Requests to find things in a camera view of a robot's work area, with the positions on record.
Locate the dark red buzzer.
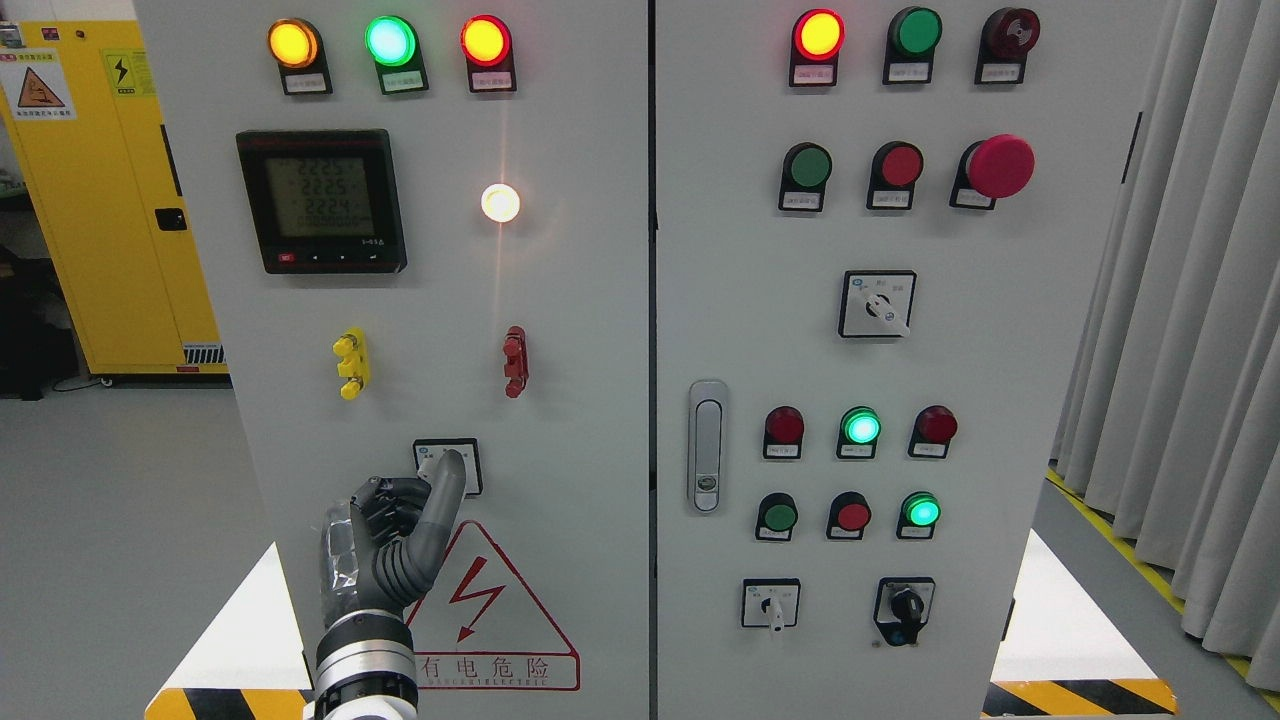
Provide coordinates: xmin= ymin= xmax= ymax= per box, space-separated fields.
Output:
xmin=974 ymin=6 xmax=1041 ymax=85

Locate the left grey cabinet door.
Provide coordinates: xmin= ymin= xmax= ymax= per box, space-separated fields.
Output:
xmin=134 ymin=1 xmax=650 ymax=719

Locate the dark red lamp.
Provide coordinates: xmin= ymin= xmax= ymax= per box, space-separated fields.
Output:
xmin=762 ymin=406 xmax=805 ymax=460
xmin=908 ymin=405 xmax=959 ymax=460

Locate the yellow terminal block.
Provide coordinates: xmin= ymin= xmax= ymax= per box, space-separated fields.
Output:
xmin=332 ymin=327 xmax=370 ymax=401

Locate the red push button lower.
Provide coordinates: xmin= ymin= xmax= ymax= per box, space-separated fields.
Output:
xmin=826 ymin=491 xmax=872 ymax=541

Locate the lower white rotary selector switch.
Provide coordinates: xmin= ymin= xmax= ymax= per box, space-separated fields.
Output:
xmin=740 ymin=578 xmax=803 ymax=632

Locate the right grey cabinet door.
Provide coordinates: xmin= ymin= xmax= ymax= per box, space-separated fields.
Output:
xmin=653 ymin=1 xmax=1174 ymax=719

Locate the yellow safety storage cabinet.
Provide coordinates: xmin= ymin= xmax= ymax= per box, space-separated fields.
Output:
xmin=3 ymin=20 xmax=228 ymax=379

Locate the red terminal block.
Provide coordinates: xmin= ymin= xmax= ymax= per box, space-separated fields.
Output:
xmin=502 ymin=325 xmax=530 ymax=398

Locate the red electrical danger warning sticker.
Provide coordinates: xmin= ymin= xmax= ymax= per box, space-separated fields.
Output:
xmin=406 ymin=521 xmax=581 ymax=691

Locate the grey cabinet door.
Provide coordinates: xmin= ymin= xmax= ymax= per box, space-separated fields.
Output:
xmin=134 ymin=1 xmax=650 ymax=719
xmin=653 ymin=1 xmax=1174 ymax=719

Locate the green lit push button lower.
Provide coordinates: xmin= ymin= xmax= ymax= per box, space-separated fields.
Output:
xmin=895 ymin=491 xmax=941 ymax=541

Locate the left white base with stripes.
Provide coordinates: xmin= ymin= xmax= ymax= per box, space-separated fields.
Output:
xmin=143 ymin=546 xmax=311 ymax=719

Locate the red ringed lit indicator lamp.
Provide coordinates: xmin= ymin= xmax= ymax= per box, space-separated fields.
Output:
xmin=460 ymin=14 xmax=517 ymax=94

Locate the red push button upper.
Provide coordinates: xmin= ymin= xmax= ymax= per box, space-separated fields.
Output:
xmin=865 ymin=141 xmax=924 ymax=211

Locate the right white base with stripes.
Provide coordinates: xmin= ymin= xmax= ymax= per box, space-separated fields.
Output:
xmin=982 ymin=533 xmax=1179 ymax=719

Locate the small clear indicator light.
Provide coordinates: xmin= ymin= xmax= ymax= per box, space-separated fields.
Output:
xmin=480 ymin=183 xmax=522 ymax=224

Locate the red push button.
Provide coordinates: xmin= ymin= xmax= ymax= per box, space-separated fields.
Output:
xmin=826 ymin=491 xmax=872 ymax=541
xmin=865 ymin=141 xmax=924 ymax=211

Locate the dark green indicator lamp top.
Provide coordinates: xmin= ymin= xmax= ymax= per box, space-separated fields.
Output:
xmin=882 ymin=6 xmax=943 ymax=86

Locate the door rotary selector switch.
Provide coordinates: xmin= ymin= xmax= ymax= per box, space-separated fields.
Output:
xmin=412 ymin=437 xmax=484 ymax=498

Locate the black digital power meter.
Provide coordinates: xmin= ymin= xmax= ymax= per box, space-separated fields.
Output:
xmin=236 ymin=129 xmax=407 ymax=275

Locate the grey curtain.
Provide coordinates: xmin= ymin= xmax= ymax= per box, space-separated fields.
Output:
xmin=1053 ymin=1 xmax=1279 ymax=692

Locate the green lit indicator lamp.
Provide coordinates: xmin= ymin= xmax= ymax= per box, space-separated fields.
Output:
xmin=364 ymin=15 xmax=430 ymax=95

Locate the black key selector switch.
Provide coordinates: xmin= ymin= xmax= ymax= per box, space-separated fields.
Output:
xmin=873 ymin=577 xmax=936 ymax=647

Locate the red lit lamp right door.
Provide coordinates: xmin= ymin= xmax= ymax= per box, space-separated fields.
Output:
xmin=788 ymin=8 xmax=846 ymax=88

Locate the yellow indicator lamp top left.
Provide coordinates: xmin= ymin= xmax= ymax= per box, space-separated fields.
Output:
xmin=268 ymin=18 xmax=333 ymax=96

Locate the dark red lamp lower right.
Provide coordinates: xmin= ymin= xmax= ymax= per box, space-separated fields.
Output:
xmin=908 ymin=405 xmax=959 ymax=460

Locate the white base with stripes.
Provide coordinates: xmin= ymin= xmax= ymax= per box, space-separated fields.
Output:
xmin=143 ymin=546 xmax=311 ymax=719
xmin=982 ymin=533 xmax=1179 ymax=719

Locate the grey robotic humanoid hand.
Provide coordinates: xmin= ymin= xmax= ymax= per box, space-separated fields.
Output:
xmin=320 ymin=450 xmax=466 ymax=628

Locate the dark red lamp lower left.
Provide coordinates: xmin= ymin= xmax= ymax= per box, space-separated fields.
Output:
xmin=762 ymin=406 xmax=805 ymax=460

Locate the green push button upper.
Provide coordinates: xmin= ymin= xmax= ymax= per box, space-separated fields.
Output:
xmin=777 ymin=142 xmax=833 ymax=213

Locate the red emergency stop mushroom button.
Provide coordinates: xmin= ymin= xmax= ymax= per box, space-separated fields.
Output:
xmin=948 ymin=135 xmax=1036 ymax=211

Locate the green lit lamp lower middle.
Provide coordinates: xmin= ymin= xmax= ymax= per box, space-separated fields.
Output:
xmin=836 ymin=406 xmax=882 ymax=460

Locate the upper right rotary selector switch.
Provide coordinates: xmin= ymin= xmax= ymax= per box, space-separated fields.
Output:
xmin=837 ymin=270 xmax=916 ymax=340

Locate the silver door latch handle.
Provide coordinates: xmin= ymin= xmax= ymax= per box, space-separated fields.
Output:
xmin=687 ymin=379 xmax=730 ymax=514

